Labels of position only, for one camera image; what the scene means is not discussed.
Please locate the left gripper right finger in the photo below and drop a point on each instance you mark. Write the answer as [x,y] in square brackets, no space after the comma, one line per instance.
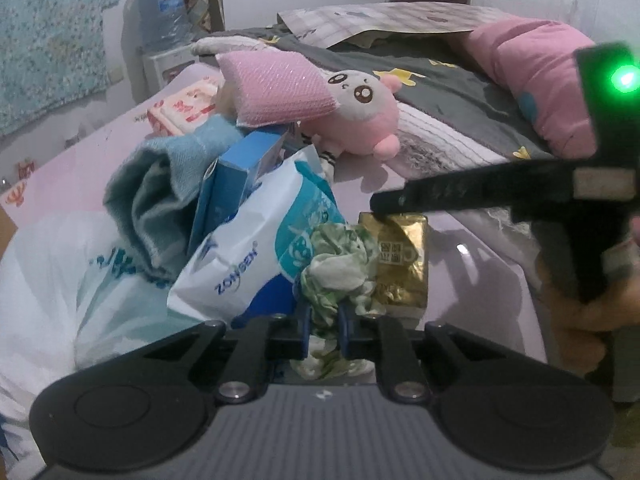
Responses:
[495,404]

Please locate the pink plush toy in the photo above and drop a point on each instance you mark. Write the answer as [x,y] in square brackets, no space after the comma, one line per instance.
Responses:
[366,119]

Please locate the grey star blanket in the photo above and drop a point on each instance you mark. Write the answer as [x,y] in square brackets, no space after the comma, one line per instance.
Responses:
[440,85]

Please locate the green white cloth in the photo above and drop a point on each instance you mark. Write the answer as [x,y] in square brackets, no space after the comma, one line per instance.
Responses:
[342,270]

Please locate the teal patterned wall cloth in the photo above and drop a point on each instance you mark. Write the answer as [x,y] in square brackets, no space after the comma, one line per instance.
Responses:
[52,54]

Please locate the gold foil packet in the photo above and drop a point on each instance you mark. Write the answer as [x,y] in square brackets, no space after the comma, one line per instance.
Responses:
[402,279]

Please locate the pink pillow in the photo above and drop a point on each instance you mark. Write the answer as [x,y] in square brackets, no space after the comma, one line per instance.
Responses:
[535,60]

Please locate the pink sponge cloth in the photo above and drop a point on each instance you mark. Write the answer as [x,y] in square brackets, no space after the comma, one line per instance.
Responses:
[273,87]

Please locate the person's right hand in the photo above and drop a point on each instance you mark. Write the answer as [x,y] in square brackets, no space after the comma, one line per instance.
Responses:
[577,328]

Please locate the white blue wipes pack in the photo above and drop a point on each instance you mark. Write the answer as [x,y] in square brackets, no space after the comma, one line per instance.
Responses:
[250,265]

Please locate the blue cardboard box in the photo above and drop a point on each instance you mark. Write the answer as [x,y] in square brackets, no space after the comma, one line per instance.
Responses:
[231,177]

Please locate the white water dispenser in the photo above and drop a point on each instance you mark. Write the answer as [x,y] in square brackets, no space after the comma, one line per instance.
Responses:
[160,68]

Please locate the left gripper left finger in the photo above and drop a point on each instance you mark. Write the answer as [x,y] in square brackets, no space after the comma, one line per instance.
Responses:
[143,409]

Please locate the grey checked mat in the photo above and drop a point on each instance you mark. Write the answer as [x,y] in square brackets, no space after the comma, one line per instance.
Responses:
[326,26]

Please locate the blue water jug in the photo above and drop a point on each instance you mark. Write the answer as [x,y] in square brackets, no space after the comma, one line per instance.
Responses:
[163,24]

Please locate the white plastic bag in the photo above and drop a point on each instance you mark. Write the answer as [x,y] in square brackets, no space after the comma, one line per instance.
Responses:
[72,295]

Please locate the teal towel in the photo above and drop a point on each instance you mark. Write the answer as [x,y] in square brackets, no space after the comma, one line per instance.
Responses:
[152,195]

